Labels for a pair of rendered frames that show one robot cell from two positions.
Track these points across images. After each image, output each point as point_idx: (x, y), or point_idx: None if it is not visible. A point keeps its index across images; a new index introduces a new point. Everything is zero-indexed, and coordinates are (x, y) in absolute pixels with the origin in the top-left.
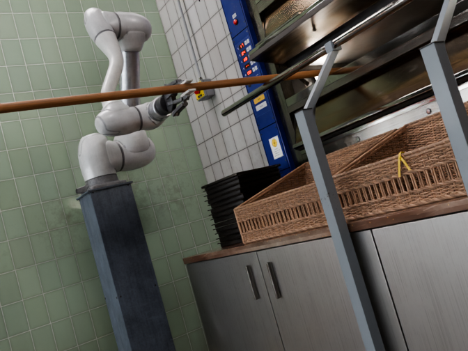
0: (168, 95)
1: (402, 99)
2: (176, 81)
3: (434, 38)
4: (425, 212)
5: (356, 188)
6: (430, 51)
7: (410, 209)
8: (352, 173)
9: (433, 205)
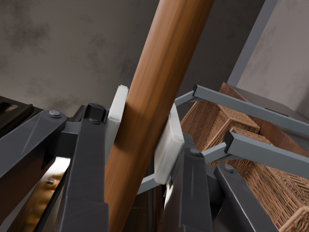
0: (99, 225)
1: None
2: (64, 118)
3: (188, 93)
4: (299, 145)
5: (303, 190)
6: (200, 86)
7: (302, 150)
8: (287, 185)
9: (292, 141)
